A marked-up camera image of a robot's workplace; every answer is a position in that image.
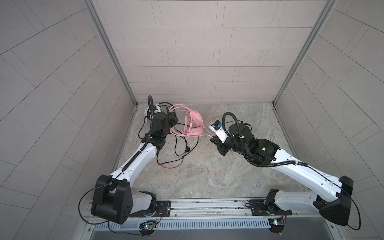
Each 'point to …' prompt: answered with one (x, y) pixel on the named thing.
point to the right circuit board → (277, 224)
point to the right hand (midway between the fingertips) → (211, 140)
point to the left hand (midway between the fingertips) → (178, 111)
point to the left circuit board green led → (147, 225)
